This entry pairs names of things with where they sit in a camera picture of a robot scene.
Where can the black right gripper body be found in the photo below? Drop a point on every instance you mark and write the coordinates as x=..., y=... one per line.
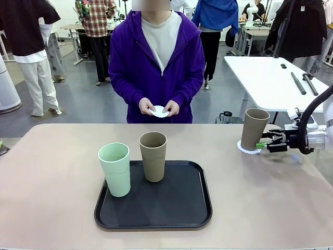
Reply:
x=292, y=138

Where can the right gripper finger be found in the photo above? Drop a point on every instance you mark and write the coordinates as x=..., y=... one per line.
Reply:
x=277, y=148
x=275, y=134

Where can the brown cup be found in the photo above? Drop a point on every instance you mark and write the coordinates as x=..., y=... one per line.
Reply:
x=253, y=130
x=153, y=166

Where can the white scalloped coaster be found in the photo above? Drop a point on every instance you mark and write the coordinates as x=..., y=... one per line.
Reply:
x=157, y=112
x=239, y=145

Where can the purple-sleeved right forearm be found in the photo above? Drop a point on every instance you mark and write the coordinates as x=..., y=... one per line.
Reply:
x=125, y=88

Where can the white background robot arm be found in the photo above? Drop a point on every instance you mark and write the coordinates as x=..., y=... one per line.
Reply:
x=250, y=15

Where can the purple-sleeved left forearm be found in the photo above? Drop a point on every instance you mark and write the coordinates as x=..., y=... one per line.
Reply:
x=190, y=88

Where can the person's left hand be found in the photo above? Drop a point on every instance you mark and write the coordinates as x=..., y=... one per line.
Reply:
x=173, y=107

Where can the person's right hand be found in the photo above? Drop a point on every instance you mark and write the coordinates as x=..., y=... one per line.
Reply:
x=145, y=105

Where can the white cylindrical air purifier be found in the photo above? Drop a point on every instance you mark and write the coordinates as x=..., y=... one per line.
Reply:
x=7, y=91

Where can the black metal rod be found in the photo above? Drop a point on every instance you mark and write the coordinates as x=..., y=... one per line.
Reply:
x=310, y=83
x=298, y=83

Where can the white side table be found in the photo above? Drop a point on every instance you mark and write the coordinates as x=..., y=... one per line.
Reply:
x=260, y=78

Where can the small black part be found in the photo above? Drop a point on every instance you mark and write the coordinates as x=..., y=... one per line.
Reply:
x=283, y=65

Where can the person in grey patterned trousers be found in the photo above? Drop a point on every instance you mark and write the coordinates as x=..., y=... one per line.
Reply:
x=56, y=57

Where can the white background desk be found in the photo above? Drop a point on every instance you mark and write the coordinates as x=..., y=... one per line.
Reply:
x=256, y=32

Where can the black bag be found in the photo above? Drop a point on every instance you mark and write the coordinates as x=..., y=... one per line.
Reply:
x=230, y=37

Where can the person in dark brown shirt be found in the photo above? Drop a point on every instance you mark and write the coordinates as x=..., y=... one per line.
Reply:
x=23, y=31

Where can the light green cup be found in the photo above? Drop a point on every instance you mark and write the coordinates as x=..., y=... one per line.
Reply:
x=117, y=179

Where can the seated person in black shirt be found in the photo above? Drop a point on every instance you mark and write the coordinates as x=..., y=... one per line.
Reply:
x=251, y=10

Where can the person in blue jacket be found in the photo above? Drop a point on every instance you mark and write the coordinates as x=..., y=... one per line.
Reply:
x=216, y=13

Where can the black plastic tray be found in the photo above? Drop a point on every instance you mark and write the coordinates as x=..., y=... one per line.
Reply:
x=156, y=208

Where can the grey background desk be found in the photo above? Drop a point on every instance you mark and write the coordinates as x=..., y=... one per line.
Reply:
x=70, y=26

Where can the person in purple hoodie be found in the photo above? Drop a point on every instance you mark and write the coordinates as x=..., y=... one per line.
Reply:
x=132, y=65

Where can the person in plaid shirt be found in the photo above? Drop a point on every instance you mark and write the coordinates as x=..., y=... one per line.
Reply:
x=99, y=23

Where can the person in white shirt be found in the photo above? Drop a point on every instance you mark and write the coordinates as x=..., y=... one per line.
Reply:
x=182, y=5

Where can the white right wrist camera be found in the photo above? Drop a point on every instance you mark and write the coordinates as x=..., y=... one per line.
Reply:
x=294, y=113

